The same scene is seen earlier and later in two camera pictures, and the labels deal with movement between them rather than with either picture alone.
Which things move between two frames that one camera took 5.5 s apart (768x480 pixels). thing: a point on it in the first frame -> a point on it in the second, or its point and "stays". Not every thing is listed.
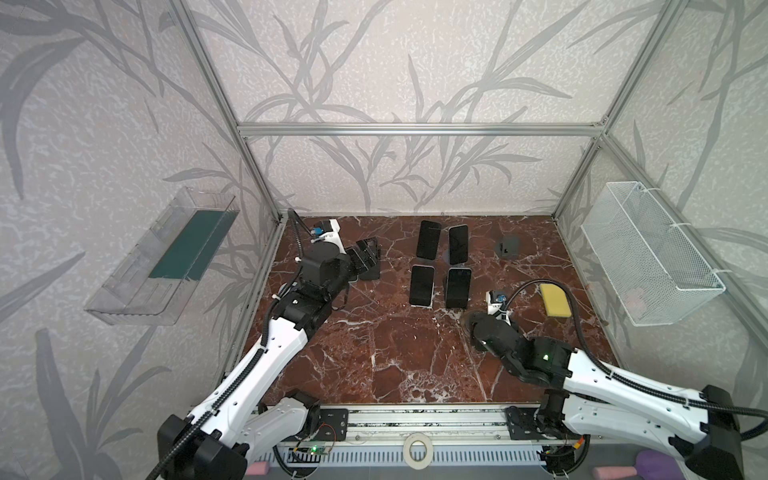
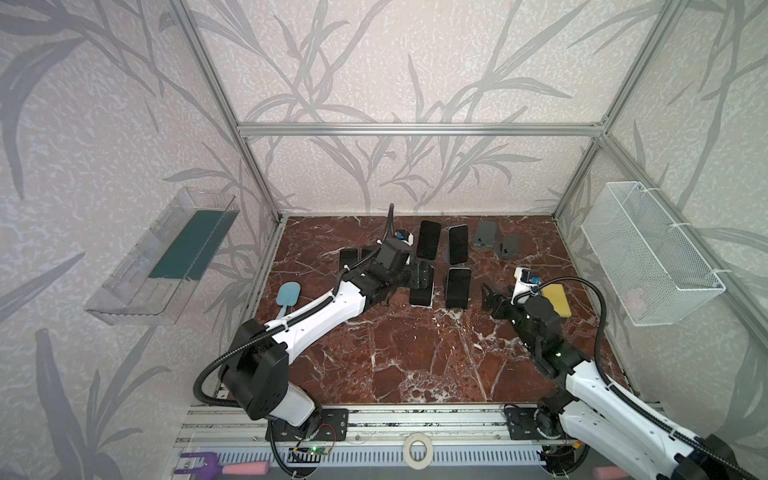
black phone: (458, 244) stays
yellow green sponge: (555, 301) stays
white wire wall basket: (641, 258) stays
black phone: (428, 239) stays
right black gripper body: (480, 327) -> (501, 306)
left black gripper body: (360, 260) -> (411, 276)
